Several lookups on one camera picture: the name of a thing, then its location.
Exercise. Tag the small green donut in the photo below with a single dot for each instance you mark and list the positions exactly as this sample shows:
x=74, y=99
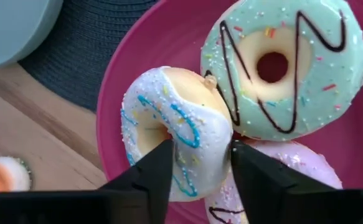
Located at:
x=11, y=174

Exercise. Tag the dark round woven placemat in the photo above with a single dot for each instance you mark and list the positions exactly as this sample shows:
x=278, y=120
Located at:
x=84, y=46

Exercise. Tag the large white iced donut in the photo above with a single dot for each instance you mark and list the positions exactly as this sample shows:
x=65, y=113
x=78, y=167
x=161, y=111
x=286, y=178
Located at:
x=200, y=124

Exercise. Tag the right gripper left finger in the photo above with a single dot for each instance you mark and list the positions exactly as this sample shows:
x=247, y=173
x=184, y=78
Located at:
x=150, y=186

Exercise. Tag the blue-grey plate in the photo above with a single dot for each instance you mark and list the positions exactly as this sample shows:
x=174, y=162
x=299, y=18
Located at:
x=7, y=28

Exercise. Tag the large pink iced donut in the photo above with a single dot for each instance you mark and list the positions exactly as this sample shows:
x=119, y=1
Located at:
x=293, y=161

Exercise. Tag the large teal iced donut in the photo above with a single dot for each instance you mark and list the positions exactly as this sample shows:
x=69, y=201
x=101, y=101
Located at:
x=324, y=93

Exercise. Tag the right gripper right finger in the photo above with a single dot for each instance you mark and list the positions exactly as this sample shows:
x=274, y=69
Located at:
x=262, y=186

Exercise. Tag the pink plate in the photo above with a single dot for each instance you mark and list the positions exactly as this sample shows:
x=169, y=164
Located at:
x=168, y=37

